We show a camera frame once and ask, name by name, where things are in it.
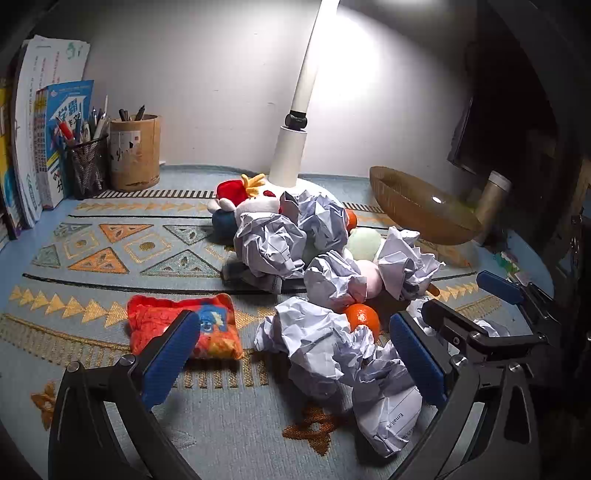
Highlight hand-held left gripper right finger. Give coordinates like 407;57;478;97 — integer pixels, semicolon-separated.
390;310;541;480

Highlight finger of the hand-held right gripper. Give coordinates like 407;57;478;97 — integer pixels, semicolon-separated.
477;271;563;330
421;298;549;366

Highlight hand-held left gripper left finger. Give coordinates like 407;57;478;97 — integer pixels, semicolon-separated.
48;309;202;480

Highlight red snack packet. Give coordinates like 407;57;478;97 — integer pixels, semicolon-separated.
126;293;245;361

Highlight pile of papers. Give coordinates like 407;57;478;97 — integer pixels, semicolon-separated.
233;188;511;459

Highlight woven brown bowl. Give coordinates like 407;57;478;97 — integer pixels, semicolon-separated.
369;166;484;246

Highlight three-colour dango plush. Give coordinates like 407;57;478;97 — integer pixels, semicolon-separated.
346;230;387;299

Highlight stack of colourful booklets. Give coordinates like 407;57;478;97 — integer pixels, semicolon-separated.
496;249;532;285

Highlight beige thermos with white cap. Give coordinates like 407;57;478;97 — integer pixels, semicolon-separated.
475;170;513;246

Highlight patterned blue table mat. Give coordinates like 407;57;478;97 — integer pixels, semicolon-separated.
0;164;555;480

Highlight plaid fabric bow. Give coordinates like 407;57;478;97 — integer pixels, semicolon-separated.
222;261;284;294

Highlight dark framed panel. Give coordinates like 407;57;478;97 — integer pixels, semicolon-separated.
447;90;479;175

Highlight white and blue plush toy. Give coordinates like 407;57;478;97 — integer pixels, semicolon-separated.
206;173;280;240

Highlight bamboo pen holder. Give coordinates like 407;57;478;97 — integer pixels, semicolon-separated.
109;114;161;192

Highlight black mesh pen holder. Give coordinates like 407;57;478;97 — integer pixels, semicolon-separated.
65;134;110;200

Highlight yellow books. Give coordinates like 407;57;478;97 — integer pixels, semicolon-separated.
0;83;21;241

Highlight white desk lamp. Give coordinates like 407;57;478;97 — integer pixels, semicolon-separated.
257;0;346;209

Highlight blue workbook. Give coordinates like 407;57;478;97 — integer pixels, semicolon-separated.
33;80;95;209

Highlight stack of books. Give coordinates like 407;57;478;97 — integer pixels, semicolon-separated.
10;36;91;228

